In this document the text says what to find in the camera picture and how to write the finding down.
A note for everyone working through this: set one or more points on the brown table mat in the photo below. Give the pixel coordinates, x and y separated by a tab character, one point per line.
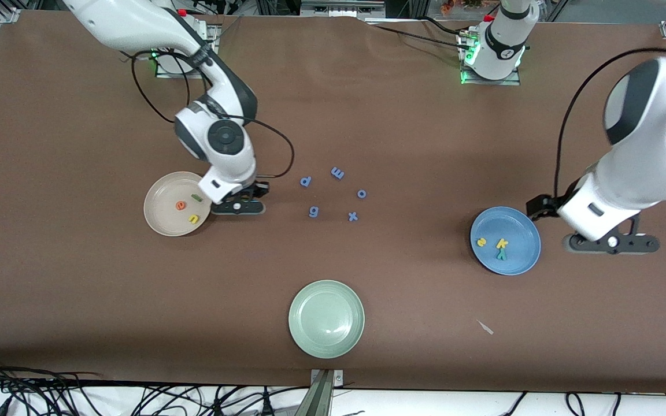
78	289

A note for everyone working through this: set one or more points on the pale green plate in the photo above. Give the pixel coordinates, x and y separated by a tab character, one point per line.
326	319

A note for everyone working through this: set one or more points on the blue letter p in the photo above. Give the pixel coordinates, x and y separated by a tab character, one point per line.
306	181

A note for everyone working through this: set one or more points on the blue letter g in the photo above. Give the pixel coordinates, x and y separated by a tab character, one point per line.
314	211

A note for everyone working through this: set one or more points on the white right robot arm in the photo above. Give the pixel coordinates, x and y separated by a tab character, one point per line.
223	136

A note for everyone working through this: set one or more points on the teal letter y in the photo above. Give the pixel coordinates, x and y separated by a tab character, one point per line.
501	253

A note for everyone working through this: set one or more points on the blue letter m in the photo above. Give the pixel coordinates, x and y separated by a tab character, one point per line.
337	173

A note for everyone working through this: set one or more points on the aluminium camera mount post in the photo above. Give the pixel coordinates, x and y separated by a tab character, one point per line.
324	396

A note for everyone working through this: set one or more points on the yellow letter k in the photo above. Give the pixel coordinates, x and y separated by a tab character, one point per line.
501	242

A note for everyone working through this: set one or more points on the grey equipment box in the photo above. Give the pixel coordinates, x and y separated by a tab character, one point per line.
339	7

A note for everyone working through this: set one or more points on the blue plate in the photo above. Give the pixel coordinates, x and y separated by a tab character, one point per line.
518	228

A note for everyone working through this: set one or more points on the yellow letter u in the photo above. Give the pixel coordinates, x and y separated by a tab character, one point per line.
194	219

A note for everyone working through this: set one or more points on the small white paper scrap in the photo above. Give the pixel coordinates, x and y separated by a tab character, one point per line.
485	327

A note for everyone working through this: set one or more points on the beige brown plate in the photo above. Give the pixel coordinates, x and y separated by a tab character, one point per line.
162	216

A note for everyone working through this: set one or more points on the small orange object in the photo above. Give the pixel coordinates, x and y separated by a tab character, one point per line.
447	6

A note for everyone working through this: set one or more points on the blue letter x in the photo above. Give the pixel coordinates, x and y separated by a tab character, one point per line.
353	216

